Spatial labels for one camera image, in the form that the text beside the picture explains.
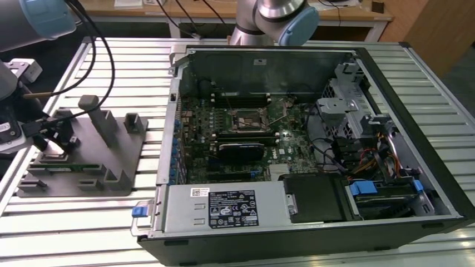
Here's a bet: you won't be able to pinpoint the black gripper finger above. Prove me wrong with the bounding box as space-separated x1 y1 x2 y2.
44 119 82 154
32 133 48 153

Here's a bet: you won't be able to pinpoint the metal socket cover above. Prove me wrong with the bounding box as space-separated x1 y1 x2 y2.
262 97 293 126

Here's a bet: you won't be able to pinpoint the CPU socket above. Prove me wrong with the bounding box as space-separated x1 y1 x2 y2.
230 107 271 134

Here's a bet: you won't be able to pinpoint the green RAM stick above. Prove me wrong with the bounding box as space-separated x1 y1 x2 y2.
28 164 102 172

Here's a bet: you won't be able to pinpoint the grey parts rack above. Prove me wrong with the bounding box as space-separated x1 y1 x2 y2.
16 95 150 198

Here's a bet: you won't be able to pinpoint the grey case release latch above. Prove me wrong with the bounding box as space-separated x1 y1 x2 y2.
168 45 188 76

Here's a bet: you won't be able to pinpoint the grey power supply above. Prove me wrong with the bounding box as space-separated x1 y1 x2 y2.
147 182 298 239

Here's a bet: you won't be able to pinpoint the wooden desk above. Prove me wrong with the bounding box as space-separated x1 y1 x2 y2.
76 0 395 42

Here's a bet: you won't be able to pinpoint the black graphics card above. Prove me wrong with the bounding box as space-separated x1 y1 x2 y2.
217 141 267 164

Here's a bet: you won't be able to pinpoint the RAM slot white clips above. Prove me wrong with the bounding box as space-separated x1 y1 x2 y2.
210 92 273 99
215 134 281 140
217 139 281 145
210 99 273 106

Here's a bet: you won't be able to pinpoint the small silver heatsink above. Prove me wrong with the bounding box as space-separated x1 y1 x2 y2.
269 163 291 175

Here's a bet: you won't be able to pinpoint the green motherboard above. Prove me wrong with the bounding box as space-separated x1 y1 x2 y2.
176 94 338 185

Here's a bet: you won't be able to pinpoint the black PC case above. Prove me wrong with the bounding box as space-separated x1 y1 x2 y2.
136 43 466 266

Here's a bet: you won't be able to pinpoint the black plastic shroud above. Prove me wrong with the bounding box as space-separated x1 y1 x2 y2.
278 172 354 224

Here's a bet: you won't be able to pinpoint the grey metal drive cage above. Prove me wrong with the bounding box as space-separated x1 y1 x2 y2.
318 62 378 140

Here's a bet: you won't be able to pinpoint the hard disk in blue carrier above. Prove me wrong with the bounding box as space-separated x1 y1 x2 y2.
345 179 426 222

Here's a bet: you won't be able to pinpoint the wooden cabinet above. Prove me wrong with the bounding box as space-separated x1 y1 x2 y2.
381 0 475 80

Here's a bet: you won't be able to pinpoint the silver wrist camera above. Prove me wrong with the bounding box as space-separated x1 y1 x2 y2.
0 118 24 153

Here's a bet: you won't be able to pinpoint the white boxy wrist camera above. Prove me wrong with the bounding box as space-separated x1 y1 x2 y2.
4 58 43 83

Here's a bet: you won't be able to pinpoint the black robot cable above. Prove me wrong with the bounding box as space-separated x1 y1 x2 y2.
64 0 116 122

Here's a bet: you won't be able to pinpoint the black cable bundle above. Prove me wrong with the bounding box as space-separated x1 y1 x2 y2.
310 136 367 175

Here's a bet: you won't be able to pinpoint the yellow wire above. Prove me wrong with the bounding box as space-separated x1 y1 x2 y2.
347 160 377 176

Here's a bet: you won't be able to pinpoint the red wire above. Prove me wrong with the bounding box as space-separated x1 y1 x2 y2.
361 148 379 165

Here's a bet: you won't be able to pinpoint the orange wire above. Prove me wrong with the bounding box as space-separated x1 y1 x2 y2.
386 154 405 179

